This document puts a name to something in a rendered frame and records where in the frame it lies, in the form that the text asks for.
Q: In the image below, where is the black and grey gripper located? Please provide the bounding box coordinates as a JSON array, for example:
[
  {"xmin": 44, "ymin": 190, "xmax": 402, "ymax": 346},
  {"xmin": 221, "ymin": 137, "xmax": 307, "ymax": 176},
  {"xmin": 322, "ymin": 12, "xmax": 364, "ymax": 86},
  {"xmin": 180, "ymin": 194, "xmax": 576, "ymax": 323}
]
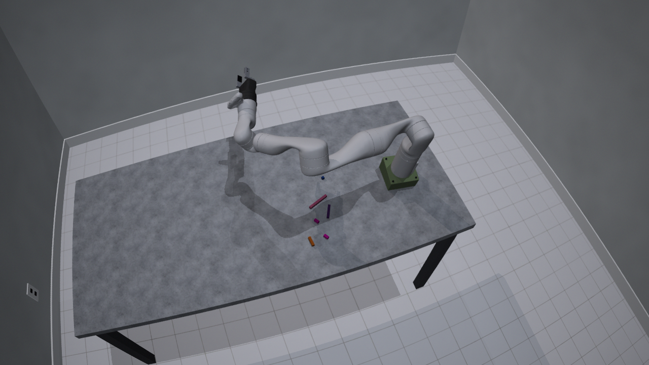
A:
[{"xmin": 227, "ymin": 67, "xmax": 257, "ymax": 113}]

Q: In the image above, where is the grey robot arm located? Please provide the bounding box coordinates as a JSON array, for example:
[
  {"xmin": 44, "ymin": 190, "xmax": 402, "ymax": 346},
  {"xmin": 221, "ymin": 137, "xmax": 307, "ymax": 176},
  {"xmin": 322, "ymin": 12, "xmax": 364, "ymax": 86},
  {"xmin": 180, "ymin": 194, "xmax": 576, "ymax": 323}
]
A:
[{"xmin": 234, "ymin": 108, "xmax": 435, "ymax": 178}]

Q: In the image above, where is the pink rod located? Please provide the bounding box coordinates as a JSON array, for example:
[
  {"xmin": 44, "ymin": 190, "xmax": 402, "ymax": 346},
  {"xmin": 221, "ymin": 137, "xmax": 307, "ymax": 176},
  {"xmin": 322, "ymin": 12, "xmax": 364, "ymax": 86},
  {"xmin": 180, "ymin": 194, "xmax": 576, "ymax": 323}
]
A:
[{"xmin": 309, "ymin": 194, "xmax": 327, "ymax": 209}]

